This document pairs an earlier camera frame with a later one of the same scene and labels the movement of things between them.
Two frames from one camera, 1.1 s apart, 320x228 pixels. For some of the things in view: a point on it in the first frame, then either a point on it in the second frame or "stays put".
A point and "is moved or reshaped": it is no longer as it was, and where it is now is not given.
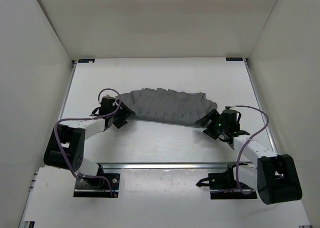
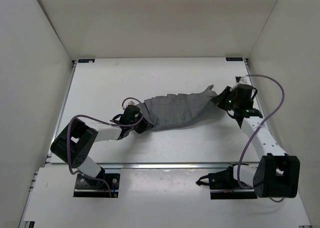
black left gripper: [125, 112] → [145, 126]
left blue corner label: [87, 60] stays put
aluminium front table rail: [162, 165] stays put
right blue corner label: [234, 59] stays put
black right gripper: [214, 116] → [218, 100]
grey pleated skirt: [167, 105] is moved or reshaped
